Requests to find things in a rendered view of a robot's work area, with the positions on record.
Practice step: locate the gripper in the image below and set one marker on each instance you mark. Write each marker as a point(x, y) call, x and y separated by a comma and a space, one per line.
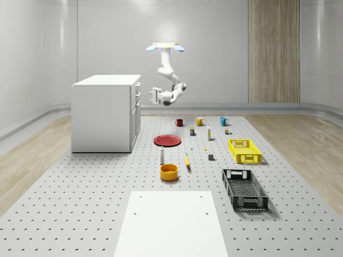
point(156, 96)

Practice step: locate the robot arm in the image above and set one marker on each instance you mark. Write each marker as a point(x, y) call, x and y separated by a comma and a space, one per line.
point(166, 63)

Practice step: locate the red mug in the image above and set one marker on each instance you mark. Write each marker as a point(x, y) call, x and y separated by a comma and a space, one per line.
point(179, 122)

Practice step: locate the red plate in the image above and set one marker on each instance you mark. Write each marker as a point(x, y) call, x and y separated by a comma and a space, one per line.
point(167, 140)

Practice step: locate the yellow mug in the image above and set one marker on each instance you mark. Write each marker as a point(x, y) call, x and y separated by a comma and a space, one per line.
point(199, 121)

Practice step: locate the flat-sided can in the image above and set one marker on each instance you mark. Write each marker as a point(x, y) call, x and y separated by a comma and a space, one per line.
point(192, 131)

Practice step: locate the drone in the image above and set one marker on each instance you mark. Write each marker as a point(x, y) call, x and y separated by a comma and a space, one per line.
point(165, 44)

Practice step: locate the white cabinet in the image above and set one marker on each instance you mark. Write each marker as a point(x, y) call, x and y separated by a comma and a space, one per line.
point(101, 117)

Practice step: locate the white bottle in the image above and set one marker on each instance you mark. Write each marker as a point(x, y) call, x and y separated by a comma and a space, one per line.
point(162, 156)

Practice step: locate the yellow white carton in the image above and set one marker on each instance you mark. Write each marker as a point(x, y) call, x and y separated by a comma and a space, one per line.
point(208, 134)

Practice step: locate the blue mug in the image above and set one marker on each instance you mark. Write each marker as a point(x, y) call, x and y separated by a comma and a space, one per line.
point(223, 121)

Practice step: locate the banana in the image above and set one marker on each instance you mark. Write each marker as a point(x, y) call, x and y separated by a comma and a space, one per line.
point(187, 162)

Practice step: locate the puzzle cube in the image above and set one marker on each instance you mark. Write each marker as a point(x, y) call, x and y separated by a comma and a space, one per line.
point(227, 131)

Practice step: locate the yellow bowl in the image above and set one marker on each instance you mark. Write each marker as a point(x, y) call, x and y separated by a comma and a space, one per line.
point(168, 175)

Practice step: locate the yellow basket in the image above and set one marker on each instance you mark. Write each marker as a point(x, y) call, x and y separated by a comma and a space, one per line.
point(247, 158)

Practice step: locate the white board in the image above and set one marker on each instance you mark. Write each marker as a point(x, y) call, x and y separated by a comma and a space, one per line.
point(171, 227)

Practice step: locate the dark grey basket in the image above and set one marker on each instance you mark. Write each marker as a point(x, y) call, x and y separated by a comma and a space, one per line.
point(249, 202)

